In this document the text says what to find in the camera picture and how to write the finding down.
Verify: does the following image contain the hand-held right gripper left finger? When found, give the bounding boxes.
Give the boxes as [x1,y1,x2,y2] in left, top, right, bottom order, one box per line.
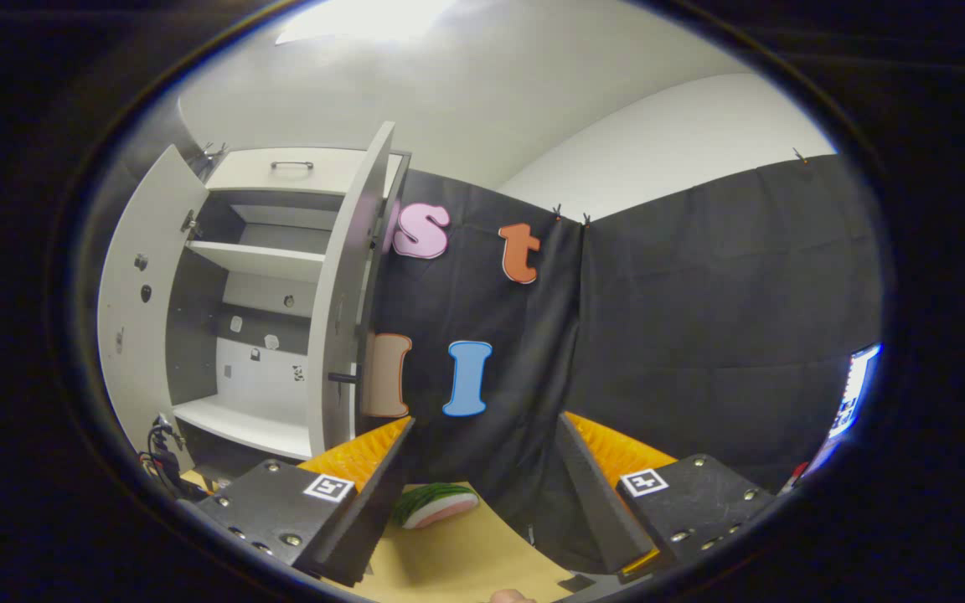
[196,416,416,587]

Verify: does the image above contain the white cabinet shelf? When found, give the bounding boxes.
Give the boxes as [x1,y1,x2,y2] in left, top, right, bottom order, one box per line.
[187,240,326,283]

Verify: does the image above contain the toy watermelon slice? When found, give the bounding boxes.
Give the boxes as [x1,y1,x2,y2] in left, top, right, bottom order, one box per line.
[393,483,480,529]

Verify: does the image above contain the computer monitor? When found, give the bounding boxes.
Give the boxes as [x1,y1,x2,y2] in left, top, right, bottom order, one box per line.
[824,342,883,443]

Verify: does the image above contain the white and grey cabinet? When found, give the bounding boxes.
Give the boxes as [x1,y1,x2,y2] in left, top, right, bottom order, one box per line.
[166,147,412,474]

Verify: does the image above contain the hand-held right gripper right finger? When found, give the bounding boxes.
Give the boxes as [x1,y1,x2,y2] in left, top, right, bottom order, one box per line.
[556,410,777,585]

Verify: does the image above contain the black backdrop cloth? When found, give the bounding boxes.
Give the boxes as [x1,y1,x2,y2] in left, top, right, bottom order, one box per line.
[361,155,881,570]

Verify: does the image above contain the white cabinet door cat sticker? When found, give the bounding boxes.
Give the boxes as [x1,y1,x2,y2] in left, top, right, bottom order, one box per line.
[307,121,400,457]

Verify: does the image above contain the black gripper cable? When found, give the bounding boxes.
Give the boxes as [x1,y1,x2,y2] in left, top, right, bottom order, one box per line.
[137,423,178,491]

